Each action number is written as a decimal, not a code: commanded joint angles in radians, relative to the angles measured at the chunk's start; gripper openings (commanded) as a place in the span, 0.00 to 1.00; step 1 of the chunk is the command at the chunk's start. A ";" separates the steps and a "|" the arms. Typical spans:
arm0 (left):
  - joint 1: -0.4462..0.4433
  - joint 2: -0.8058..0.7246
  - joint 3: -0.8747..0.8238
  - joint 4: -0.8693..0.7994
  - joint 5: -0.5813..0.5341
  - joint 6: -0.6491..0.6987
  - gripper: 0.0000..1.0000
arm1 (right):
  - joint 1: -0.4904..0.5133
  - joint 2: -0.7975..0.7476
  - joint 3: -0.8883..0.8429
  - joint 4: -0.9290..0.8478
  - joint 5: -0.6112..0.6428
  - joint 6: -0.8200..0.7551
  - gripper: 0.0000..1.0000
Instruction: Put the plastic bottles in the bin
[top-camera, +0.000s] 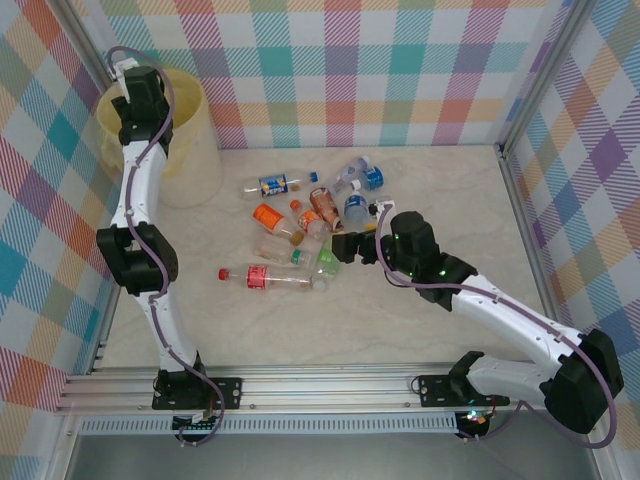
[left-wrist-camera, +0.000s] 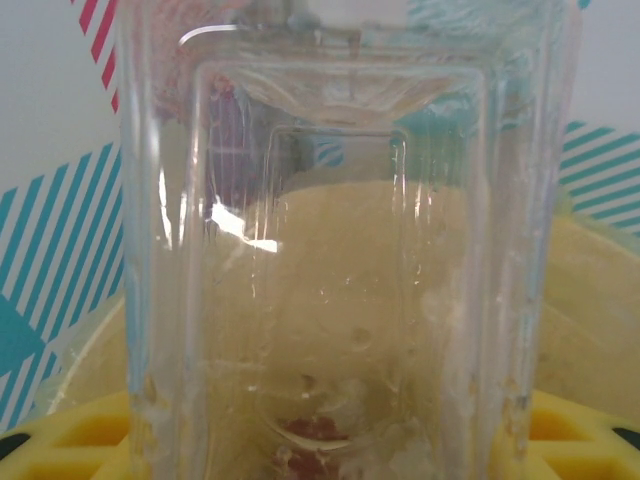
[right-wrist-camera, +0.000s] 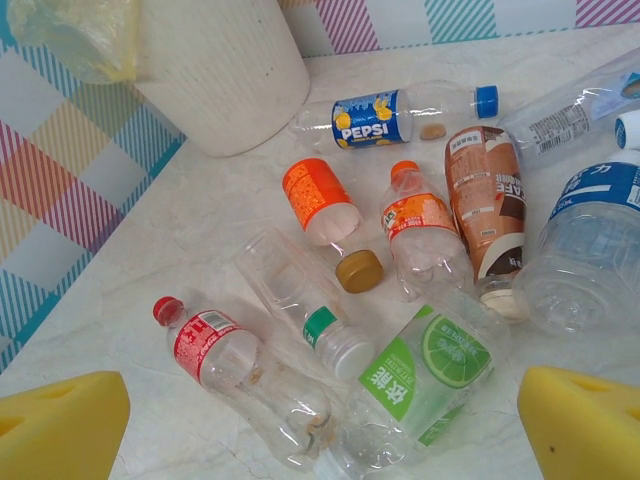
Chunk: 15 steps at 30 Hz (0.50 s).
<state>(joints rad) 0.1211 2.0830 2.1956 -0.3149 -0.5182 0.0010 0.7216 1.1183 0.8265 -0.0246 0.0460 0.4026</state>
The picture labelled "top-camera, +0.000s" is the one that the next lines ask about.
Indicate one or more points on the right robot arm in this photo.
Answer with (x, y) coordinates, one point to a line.
(510, 312)

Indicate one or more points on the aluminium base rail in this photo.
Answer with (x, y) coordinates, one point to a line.
(325, 385)

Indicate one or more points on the aluminium frame post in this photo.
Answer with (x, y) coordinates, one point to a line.
(545, 75)
(85, 30)

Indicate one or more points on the brown label plastic bottle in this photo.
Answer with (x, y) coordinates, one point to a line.
(324, 204)

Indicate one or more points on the orange cap peach bottle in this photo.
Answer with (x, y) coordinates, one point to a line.
(310, 219)

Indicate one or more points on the grey steel shelf panel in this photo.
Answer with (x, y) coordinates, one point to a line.
(325, 457)

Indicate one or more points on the white plastic bin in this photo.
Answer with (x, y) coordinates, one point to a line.
(200, 170)

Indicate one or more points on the small circuit board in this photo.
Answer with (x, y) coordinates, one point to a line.
(195, 425)
(472, 420)

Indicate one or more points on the dark blue label water bottle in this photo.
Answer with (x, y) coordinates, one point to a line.
(372, 177)

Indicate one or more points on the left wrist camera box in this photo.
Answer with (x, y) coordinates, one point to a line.
(122, 67)

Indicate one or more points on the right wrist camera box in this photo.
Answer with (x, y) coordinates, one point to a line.
(382, 206)

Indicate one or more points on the Pepsi plastic bottle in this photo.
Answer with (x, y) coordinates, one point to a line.
(275, 185)

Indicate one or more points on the red label cola bottle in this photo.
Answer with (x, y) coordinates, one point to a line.
(257, 277)

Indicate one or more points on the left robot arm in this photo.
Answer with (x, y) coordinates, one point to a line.
(145, 185)

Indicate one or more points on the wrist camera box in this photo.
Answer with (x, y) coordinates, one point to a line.
(122, 67)
(382, 206)

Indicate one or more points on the green label plastic bottle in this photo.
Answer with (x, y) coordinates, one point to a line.
(326, 262)

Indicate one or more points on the aluminium side rail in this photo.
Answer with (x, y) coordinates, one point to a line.
(102, 330)
(520, 200)

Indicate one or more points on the orange label plastic bottle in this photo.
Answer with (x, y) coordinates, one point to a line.
(267, 217)

